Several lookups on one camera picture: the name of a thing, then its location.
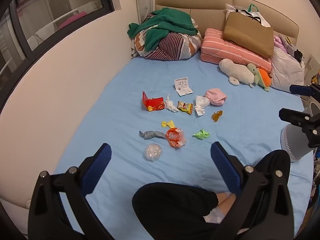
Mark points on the orange clear plastic bag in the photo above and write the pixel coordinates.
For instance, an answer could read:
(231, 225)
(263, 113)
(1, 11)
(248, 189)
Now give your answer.
(175, 136)

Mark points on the white plush toy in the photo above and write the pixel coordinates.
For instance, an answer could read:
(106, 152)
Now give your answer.
(237, 71)

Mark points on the red gold pop-up card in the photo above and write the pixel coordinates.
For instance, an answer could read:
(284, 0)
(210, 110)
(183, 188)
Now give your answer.
(153, 103)

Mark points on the grey curtain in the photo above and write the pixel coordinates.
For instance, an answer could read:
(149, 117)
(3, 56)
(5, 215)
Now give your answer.
(143, 2)

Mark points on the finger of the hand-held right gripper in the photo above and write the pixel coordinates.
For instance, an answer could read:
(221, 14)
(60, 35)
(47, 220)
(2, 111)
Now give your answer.
(295, 118)
(298, 89)

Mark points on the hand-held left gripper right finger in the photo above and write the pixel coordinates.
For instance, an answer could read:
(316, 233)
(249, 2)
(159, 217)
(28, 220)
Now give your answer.
(226, 170)

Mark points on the pink striped folded quilt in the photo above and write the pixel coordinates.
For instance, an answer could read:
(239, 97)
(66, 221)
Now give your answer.
(220, 47)

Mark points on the white tissue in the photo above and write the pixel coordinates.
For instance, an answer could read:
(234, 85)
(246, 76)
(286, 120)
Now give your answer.
(170, 105)
(201, 102)

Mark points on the amber candy wrapper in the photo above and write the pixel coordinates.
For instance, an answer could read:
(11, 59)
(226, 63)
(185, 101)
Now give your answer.
(217, 116)

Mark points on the beige padded headboard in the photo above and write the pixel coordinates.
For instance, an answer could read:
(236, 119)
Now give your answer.
(200, 2)

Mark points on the striped duvet bundle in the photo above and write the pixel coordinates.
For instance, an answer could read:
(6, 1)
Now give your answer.
(172, 47)

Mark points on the green paper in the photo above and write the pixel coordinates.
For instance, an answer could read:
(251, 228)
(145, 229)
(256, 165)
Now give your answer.
(202, 134)

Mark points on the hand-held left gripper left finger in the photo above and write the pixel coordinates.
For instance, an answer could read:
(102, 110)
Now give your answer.
(97, 170)

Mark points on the grey round bin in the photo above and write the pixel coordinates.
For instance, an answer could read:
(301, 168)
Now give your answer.
(292, 145)

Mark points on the white printed leaflet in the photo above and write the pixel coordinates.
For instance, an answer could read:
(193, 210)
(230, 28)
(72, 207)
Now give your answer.
(183, 86)

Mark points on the dark framed window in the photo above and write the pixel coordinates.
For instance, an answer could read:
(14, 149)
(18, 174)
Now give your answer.
(62, 5)

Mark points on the grey garment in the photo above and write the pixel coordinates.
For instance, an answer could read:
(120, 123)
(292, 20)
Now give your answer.
(288, 43)

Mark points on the green knitted blanket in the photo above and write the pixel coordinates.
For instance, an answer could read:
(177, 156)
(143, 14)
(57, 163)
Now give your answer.
(165, 22)

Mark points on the green turtle plush orange shell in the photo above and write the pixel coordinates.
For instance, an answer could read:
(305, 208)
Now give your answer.
(263, 78)

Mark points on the purple garment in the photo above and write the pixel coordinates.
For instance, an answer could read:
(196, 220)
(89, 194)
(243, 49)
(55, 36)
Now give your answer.
(278, 43)

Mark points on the wall poster with lion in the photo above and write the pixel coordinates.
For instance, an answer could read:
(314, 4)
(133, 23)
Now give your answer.
(315, 78)

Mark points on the grey wrapper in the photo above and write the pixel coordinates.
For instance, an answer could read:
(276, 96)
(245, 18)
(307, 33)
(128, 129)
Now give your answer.
(151, 135)

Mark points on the small black item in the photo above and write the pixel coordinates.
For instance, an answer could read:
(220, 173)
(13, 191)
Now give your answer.
(298, 55)

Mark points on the brown paper bag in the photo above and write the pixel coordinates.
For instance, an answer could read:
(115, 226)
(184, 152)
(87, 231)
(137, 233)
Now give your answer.
(247, 32)

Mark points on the person's left leg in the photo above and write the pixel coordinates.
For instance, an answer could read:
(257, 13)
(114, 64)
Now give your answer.
(175, 210)

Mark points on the grey white duvet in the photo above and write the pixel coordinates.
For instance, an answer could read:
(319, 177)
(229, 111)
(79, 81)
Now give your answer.
(287, 72)

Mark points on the yellow snack wrapper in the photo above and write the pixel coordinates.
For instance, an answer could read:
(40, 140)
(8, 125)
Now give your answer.
(185, 107)

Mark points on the clear plastic wrap ball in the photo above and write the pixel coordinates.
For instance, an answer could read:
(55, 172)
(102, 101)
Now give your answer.
(153, 152)

